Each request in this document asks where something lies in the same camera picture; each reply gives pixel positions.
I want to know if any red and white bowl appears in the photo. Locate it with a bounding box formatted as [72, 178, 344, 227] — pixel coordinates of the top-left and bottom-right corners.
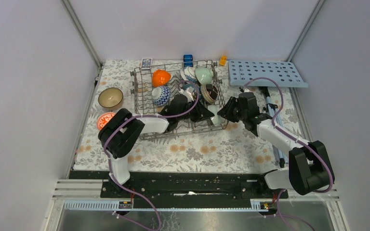
[96, 112, 115, 130]

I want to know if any pale green bowl back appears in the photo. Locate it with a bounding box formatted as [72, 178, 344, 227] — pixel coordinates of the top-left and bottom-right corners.
[195, 67, 214, 85]

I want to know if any orange bowl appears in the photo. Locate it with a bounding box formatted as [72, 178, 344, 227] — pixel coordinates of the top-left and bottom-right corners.
[151, 69, 172, 88]

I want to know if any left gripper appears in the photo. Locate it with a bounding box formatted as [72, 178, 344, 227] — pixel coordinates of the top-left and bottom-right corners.
[177, 98, 214, 123]

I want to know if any orange toy block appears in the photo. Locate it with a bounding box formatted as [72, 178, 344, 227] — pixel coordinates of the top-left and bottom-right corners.
[219, 55, 227, 66]

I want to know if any floral tablecloth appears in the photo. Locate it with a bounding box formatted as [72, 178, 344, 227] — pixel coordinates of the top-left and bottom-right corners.
[73, 60, 303, 173]

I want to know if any dark blue glazed bowl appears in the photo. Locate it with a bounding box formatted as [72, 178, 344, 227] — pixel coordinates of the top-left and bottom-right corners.
[181, 83, 200, 93]

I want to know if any grey wire dish rack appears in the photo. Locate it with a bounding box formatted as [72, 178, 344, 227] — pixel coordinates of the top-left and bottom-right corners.
[130, 59, 230, 141]

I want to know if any blue floral white bowl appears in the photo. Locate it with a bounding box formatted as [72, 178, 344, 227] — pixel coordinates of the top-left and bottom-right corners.
[180, 66, 198, 83]

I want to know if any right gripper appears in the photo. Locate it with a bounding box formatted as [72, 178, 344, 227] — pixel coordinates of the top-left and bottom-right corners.
[217, 97, 247, 123]

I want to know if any blue zigzag patterned bowl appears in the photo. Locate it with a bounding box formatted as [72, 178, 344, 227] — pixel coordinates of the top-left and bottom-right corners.
[151, 86, 171, 107]

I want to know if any blue toy car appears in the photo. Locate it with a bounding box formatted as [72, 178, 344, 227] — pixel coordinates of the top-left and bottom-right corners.
[183, 54, 194, 67]

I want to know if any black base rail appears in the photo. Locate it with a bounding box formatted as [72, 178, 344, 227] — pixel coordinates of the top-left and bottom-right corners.
[69, 170, 280, 205]

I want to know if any pale green bowl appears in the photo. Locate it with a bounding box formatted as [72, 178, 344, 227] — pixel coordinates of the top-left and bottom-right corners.
[195, 67, 214, 85]
[207, 105, 225, 126]

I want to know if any playing card box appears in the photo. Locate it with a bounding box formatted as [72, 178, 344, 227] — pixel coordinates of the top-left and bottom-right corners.
[140, 58, 153, 71]

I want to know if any light blue perforated board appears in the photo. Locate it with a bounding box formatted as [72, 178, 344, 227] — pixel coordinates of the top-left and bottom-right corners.
[227, 59, 309, 88]

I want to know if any pale green bowl front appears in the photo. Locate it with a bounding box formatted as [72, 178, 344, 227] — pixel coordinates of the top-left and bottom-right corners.
[207, 105, 225, 126]

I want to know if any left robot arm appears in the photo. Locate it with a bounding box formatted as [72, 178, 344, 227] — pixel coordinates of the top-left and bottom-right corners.
[98, 87, 214, 198]

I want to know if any dark brown patterned bowl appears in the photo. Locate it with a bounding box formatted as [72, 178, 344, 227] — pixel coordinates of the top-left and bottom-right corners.
[200, 84, 219, 104]

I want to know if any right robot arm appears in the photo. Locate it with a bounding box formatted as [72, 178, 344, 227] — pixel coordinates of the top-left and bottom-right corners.
[217, 92, 334, 198]

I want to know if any brown glazed bowl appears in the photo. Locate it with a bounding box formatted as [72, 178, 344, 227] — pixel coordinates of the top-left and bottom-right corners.
[98, 88, 124, 111]

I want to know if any white slotted cable duct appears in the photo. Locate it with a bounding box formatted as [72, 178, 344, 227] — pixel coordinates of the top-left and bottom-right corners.
[64, 199, 275, 212]

